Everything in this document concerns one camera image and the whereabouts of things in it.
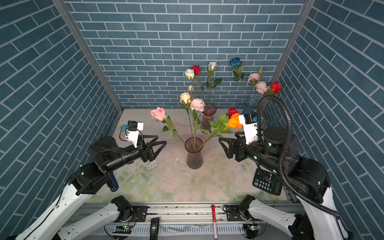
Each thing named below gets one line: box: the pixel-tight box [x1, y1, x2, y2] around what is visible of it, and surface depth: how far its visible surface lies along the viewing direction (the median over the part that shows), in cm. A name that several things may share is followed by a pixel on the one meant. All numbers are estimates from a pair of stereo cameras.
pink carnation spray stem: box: [247, 68, 268, 104], surface depth 96 cm
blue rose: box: [229, 57, 247, 101], surface depth 91 cm
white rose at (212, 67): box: [206, 61, 224, 104], surface depth 91 cm
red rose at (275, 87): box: [263, 81, 282, 97], surface depth 91 cm
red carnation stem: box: [203, 107, 239, 144], surface depth 66 cm
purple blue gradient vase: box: [241, 98, 259, 114], surface depth 100 cm
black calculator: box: [252, 168, 283, 196], surface depth 84 cm
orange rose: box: [228, 114, 244, 130], surface depth 60 cm
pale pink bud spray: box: [188, 85, 206, 148], surface depth 72 cm
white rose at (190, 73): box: [184, 68, 197, 99], surface depth 82 cm
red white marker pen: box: [211, 204, 218, 240], surface depth 72 cm
